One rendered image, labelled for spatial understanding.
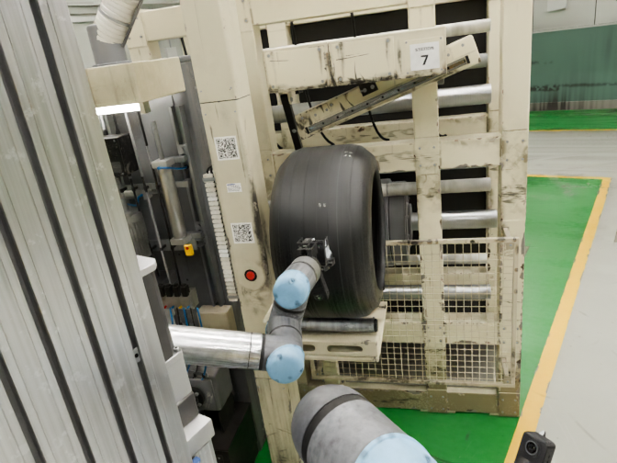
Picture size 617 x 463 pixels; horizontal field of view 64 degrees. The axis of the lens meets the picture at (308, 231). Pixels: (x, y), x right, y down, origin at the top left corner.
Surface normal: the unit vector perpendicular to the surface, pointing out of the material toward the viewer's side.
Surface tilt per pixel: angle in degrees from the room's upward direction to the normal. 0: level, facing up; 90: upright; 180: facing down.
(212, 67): 90
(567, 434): 0
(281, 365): 90
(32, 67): 90
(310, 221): 62
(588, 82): 90
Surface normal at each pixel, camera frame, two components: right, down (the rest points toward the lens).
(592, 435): -0.13, -0.93
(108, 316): 0.83, 0.10
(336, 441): -0.59, -0.60
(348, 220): 0.01, -0.11
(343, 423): -0.34, -0.82
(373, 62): -0.22, 0.37
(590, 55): -0.54, 0.36
